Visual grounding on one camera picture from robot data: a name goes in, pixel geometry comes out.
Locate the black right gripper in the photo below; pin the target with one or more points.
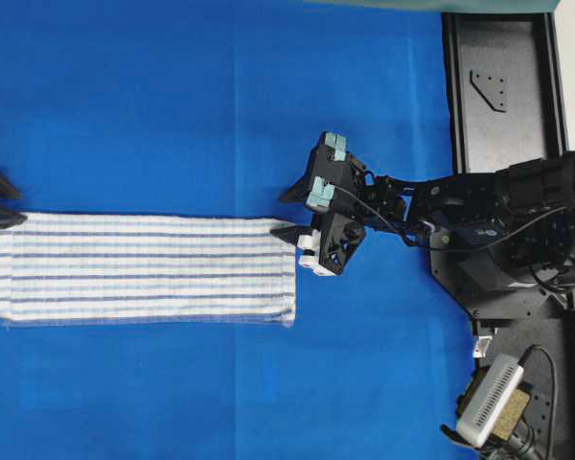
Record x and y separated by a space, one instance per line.
334 237

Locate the white blue-striped towel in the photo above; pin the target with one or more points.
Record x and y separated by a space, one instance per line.
62 269

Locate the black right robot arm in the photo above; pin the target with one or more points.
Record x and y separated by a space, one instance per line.
512 230

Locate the blue table cloth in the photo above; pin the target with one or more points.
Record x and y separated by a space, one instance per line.
208 108

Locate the black triangular bracket plate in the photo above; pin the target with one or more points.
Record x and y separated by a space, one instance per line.
492 88

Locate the black aluminium table frame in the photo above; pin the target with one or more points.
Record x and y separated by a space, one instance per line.
522 48

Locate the white depth camera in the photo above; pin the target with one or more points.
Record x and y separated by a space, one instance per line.
495 405

